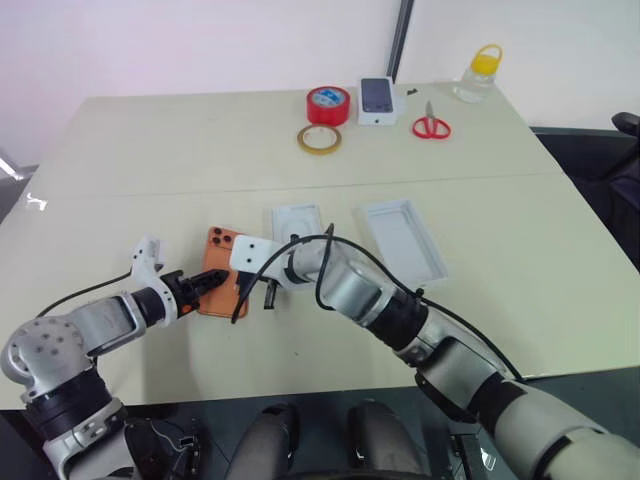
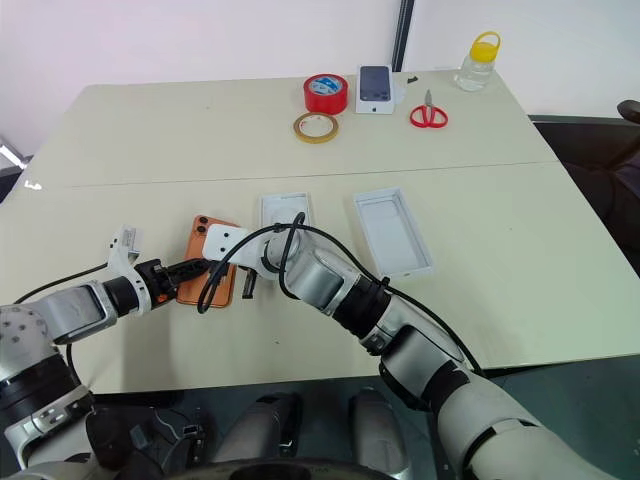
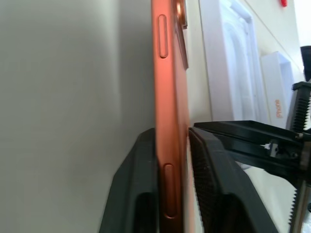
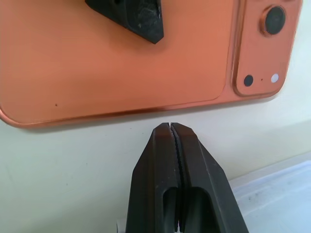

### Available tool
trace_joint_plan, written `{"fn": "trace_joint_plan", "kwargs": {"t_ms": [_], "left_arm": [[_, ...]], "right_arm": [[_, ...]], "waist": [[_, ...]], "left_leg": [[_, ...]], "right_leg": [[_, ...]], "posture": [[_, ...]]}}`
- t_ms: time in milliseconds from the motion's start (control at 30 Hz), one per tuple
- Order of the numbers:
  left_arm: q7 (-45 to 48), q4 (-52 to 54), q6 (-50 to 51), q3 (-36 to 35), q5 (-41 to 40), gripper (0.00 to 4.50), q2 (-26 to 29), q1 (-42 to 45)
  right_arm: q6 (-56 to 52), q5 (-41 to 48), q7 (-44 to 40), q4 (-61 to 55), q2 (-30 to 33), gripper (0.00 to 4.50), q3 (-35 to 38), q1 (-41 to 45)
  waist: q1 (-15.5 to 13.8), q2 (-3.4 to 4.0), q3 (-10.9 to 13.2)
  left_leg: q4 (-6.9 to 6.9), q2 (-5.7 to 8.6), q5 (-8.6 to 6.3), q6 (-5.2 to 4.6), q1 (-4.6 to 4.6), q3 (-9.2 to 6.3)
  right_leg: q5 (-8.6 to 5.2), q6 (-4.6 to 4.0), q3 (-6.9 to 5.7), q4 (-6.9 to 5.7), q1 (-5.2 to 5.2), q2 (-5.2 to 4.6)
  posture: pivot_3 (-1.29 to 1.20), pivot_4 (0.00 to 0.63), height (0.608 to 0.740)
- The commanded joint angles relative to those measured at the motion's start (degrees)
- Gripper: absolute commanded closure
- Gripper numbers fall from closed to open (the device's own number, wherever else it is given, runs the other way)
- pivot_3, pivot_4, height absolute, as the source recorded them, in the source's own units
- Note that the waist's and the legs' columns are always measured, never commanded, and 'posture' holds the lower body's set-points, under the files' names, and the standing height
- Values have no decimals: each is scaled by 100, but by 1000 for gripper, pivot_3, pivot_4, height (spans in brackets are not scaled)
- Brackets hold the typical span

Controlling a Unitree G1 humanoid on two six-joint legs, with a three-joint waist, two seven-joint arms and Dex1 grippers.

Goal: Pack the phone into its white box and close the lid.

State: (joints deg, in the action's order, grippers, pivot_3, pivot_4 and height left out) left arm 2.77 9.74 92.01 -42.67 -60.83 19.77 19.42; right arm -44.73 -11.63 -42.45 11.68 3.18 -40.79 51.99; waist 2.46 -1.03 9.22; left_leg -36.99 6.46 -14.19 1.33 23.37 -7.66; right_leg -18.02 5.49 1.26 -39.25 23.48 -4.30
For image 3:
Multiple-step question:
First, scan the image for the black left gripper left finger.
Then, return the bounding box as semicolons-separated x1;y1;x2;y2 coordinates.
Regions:
98;127;161;233

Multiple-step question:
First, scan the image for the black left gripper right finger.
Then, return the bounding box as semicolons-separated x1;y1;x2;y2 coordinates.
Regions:
188;126;278;233

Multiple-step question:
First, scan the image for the white phone box lid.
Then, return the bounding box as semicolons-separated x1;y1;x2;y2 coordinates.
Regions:
260;50;300;130

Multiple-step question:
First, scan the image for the orange smartphone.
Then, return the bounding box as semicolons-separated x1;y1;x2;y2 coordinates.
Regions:
151;0;193;233

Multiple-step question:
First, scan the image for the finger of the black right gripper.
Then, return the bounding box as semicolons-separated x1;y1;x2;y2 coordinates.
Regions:
227;143;303;173
193;119;305;147

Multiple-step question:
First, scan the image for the black cylindrical object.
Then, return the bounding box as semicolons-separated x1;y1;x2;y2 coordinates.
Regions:
300;44;311;81

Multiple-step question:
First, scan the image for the white phone box base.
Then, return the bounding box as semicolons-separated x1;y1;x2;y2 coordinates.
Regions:
198;0;266;122

